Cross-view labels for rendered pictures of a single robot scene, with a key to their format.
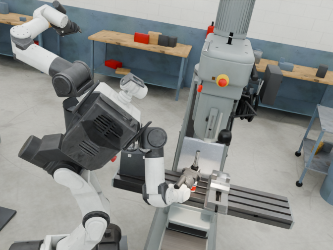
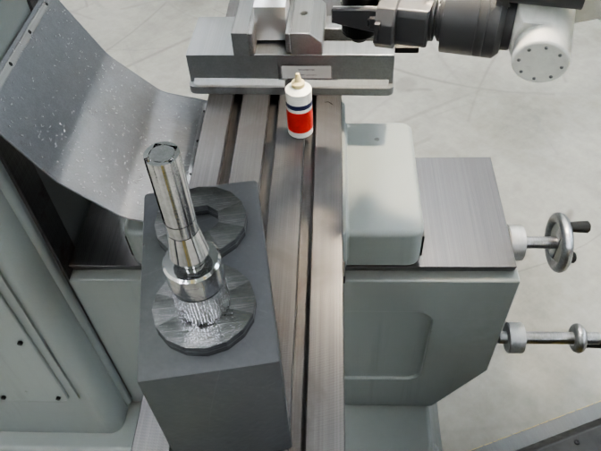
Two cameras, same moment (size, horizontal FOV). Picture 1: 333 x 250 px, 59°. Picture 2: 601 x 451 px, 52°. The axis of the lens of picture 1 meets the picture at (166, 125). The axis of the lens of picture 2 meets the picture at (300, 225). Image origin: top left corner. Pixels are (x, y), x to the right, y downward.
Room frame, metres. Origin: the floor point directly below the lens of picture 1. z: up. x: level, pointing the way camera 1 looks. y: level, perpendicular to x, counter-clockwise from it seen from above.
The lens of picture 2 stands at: (1.59, 0.53, 1.55)
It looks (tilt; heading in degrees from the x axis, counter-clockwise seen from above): 49 degrees down; 268
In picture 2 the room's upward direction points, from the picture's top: 4 degrees counter-clockwise
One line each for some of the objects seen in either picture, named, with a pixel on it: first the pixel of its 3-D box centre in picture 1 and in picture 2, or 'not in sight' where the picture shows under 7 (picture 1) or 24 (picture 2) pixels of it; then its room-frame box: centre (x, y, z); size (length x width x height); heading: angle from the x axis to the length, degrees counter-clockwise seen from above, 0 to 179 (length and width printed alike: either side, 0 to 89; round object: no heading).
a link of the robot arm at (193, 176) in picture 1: (188, 178); (429, 15); (1.38, -0.18, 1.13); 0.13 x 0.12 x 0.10; 68
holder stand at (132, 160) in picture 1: (137, 158); (217, 318); (1.67, 0.17, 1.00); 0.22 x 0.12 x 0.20; 93
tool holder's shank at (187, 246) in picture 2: not in sight; (177, 210); (1.67, 0.22, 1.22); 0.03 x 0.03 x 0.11
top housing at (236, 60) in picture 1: (225, 57); not in sight; (1.61, -0.27, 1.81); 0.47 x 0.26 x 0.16; 173
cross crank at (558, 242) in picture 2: not in sight; (539, 242); (1.10, -0.20, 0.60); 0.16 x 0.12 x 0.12; 173
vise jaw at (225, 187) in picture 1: (219, 186); (306, 23); (1.53, -0.41, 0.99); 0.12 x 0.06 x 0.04; 81
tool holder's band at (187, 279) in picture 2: not in sight; (191, 262); (1.67, 0.22, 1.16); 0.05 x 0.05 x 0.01
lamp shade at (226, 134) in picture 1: (225, 135); not in sight; (1.36, -0.32, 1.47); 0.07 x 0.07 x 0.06
